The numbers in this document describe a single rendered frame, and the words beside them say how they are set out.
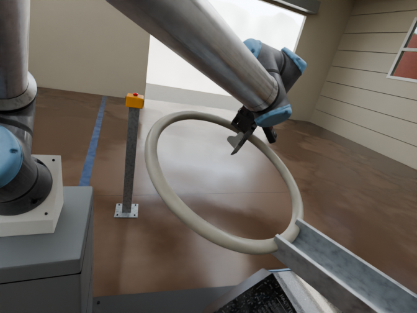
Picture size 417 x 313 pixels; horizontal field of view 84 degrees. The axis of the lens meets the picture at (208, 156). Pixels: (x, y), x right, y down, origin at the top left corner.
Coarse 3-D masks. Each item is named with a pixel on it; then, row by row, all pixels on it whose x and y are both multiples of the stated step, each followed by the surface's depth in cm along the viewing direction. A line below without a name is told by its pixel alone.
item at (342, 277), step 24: (312, 240) 57; (288, 264) 50; (312, 264) 46; (336, 264) 54; (360, 264) 50; (336, 288) 44; (360, 288) 49; (384, 288) 48; (360, 312) 41; (384, 312) 45; (408, 312) 46
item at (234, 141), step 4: (240, 132) 81; (228, 136) 82; (232, 136) 82; (236, 136) 82; (240, 136) 81; (228, 140) 82; (232, 140) 82; (236, 140) 82; (240, 140) 81; (232, 144) 83; (236, 144) 82; (236, 148) 82; (232, 152) 84; (236, 152) 84
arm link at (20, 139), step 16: (0, 128) 52; (16, 128) 58; (0, 144) 52; (16, 144) 53; (0, 160) 51; (16, 160) 53; (32, 160) 65; (0, 176) 51; (16, 176) 55; (32, 176) 64; (0, 192) 55; (16, 192) 60
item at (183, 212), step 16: (176, 112) 70; (192, 112) 75; (160, 128) 62; (256, 144) 83; (272, 160) 80; (160, 176) 50; (288, 176) 75; (160, 192) 48; (176, 208) 47; (192, 224) 46; (208, 224) 47; (208, 240) 47; (224, 240) 46; (240, 240) 48; (256, 240) 50; (272, 240) 52; (288, 240) 54
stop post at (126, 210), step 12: (132, 96) 171; (132, 108) 176; (132, 120) 180; (132, 132) 183; (132, 144) 188; (132, 156) 192; (132, 168) 197; (132, 180) 201; (132, 192) 206; (120, 204) 223; (132, 204) 226; (120, 216) 208; (132, 216) 211
